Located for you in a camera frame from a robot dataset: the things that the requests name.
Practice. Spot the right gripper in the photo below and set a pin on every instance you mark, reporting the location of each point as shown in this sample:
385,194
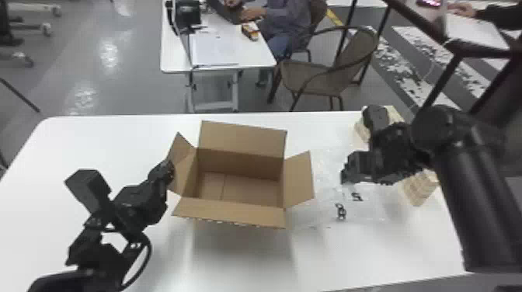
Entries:
393,153

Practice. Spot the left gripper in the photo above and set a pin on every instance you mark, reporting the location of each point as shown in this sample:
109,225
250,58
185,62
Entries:
140,204

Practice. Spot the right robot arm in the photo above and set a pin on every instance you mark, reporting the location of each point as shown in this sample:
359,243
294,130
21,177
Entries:
473,195

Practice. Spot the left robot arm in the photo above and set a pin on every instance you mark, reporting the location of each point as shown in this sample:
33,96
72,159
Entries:
87,253

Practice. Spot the person's forearm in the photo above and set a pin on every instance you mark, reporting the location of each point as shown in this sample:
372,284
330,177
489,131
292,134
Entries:
499,16

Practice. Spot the small black part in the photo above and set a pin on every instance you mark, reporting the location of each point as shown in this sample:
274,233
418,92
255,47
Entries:
357,196
340,211

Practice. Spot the clear plastic bag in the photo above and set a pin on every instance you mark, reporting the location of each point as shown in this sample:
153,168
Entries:
346,204

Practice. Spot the cardboard box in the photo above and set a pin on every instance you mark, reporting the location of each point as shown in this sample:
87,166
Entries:
240,179

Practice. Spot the beige chair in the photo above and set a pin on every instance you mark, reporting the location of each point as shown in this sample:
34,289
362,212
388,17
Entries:
326,75

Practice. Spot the white side table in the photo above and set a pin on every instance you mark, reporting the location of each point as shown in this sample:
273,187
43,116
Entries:
222,49

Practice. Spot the person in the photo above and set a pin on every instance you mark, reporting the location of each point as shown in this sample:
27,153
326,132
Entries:
285,24

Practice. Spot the black monitor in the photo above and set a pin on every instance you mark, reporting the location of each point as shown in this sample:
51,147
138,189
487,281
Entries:
186,14

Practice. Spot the orange packet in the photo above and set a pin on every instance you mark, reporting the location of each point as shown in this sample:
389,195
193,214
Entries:
250,31

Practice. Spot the person's hand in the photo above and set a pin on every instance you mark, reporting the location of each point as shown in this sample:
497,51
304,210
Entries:
461,9

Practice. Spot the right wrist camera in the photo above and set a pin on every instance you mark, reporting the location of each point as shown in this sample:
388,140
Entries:
376,117

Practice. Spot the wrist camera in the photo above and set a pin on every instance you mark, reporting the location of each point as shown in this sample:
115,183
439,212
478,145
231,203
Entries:
87,188
376,117

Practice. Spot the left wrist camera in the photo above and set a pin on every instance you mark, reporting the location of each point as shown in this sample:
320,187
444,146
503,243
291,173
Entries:
87,188

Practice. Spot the black metal frame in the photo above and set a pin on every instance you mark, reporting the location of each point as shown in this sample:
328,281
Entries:
481,51

